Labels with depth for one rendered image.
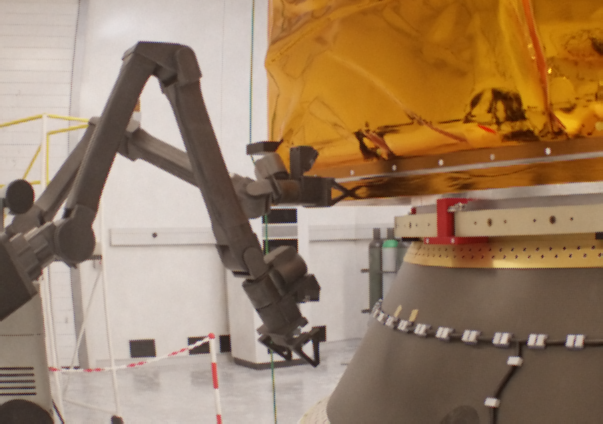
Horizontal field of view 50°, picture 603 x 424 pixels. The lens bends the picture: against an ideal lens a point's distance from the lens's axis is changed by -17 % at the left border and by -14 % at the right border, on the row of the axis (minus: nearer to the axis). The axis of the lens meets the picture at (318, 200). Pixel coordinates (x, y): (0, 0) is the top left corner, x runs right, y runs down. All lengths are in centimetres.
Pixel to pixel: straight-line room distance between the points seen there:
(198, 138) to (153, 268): 765
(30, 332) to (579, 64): 114
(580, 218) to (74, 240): 85
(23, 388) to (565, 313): 102
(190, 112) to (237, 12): 860
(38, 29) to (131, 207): 263
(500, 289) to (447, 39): 53
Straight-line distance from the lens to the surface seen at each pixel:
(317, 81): 185
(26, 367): 138
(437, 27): 155
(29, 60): 858
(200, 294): 926
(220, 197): 135
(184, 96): 133
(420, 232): 155
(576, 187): 127
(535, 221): 127
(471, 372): 129
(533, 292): 128
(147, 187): 895
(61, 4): 886
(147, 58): 131
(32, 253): 120
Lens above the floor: 169
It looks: 2 degrees up
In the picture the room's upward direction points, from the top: 2 degrees counter-clockwise
